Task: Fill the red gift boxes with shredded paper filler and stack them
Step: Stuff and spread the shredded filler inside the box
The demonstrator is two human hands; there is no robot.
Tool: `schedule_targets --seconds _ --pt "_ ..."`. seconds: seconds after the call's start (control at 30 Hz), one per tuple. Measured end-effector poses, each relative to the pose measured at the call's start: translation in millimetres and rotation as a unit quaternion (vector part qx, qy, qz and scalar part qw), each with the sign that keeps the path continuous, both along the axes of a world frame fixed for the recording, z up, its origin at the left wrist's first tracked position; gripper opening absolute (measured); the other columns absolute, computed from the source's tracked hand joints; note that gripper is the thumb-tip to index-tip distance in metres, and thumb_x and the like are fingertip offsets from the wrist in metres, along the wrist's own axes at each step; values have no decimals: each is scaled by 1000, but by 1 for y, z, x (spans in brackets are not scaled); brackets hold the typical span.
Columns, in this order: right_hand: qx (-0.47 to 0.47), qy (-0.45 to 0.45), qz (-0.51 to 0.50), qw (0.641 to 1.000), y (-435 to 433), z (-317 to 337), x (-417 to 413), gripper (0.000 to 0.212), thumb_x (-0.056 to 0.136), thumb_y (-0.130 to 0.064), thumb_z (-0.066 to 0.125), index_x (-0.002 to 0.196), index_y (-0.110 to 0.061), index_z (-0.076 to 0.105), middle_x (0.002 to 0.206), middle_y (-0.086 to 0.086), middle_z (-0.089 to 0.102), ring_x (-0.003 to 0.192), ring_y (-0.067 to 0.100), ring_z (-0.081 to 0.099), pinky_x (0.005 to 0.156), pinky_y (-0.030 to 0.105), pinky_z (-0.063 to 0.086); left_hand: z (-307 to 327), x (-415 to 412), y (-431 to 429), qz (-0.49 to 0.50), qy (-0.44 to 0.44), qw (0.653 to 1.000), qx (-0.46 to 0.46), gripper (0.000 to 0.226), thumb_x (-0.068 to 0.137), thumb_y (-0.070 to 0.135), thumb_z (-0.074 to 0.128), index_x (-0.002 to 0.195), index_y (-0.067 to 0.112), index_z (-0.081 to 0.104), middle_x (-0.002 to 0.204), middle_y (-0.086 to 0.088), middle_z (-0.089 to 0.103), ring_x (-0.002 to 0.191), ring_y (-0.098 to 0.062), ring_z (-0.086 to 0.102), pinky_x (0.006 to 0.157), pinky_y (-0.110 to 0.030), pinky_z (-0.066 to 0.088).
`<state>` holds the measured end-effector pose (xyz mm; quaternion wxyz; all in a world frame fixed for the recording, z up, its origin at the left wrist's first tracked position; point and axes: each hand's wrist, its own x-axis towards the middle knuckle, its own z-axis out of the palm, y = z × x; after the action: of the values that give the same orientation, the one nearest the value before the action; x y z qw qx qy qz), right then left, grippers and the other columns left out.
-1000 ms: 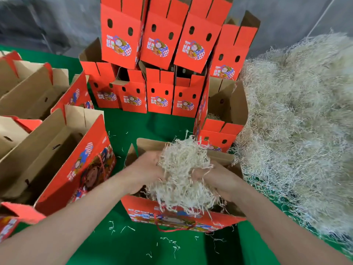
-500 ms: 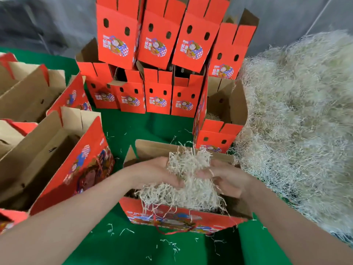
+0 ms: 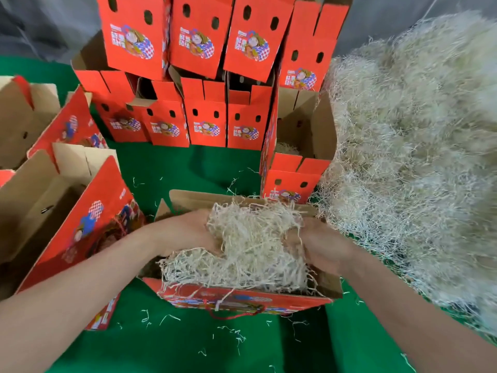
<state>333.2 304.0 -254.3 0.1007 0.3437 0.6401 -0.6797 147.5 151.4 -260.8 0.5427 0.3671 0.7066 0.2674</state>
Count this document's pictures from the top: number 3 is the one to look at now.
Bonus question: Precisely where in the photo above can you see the person's right hand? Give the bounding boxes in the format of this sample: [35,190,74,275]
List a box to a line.
[283,216,363,277]

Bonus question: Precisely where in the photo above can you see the person's left hand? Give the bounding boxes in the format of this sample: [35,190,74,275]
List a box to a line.
[143,208,226,258]

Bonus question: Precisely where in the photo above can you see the red cardboard box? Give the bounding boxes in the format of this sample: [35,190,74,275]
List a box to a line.
[259,88,338,205]
[128,77,192,149]
[180,74,229,149]
[223,0,298,83]
[227,74,276,151]
[278,0,354,94]
[138,189,344,320]
[71,31,153,145]
[168,0,237,81]
[95,0,173,81]

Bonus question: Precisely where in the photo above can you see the pile of wood wool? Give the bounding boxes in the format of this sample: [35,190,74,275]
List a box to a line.
[314,10,497,335]

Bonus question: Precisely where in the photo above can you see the group of red boxes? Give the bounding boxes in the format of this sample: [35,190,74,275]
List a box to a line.
[0,74,148,332]

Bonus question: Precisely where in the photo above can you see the person's right forearm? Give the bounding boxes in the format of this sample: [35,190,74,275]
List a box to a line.
[342,248,497,373]

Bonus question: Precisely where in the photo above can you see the person's left forearm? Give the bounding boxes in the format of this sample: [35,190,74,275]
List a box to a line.
[0,229,164,373]

